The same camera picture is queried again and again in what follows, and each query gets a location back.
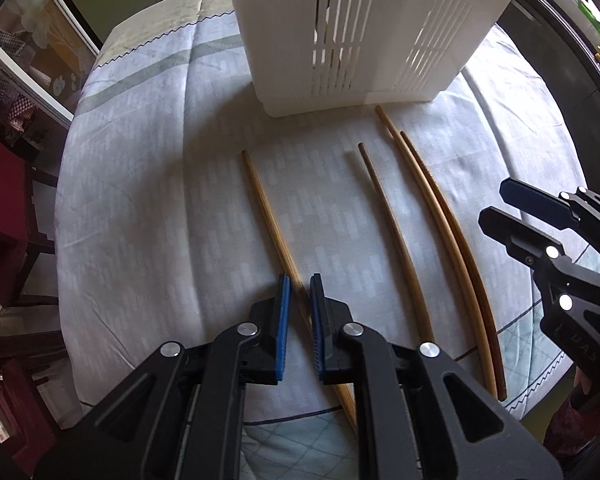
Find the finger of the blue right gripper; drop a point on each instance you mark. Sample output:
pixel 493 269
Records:
pixel 541 205
pixel 522 242

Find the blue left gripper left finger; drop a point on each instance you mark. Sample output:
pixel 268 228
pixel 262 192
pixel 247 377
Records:
pixel 281 311

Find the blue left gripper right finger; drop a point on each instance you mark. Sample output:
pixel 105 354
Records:
pixel 316 307

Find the wooden chopstick one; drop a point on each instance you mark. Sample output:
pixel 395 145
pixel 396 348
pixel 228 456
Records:
pixel 343 393

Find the wooden chopstick three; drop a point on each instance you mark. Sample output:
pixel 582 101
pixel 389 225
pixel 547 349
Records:
pixel 462 262

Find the wooden chopstick two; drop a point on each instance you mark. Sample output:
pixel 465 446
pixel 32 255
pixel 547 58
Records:
pixel 422 317

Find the patterned light tablecloth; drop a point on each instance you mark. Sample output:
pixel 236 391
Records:
pixel 159 236

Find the white plastic utensil holder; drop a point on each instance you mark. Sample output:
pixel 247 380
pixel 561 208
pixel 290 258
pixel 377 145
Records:
pixel 307 55

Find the red wooden chair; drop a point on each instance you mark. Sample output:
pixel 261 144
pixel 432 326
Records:
pixel 21 241

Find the glass sliding door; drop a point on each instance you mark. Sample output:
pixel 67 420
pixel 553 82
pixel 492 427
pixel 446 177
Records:
pixel 46 56

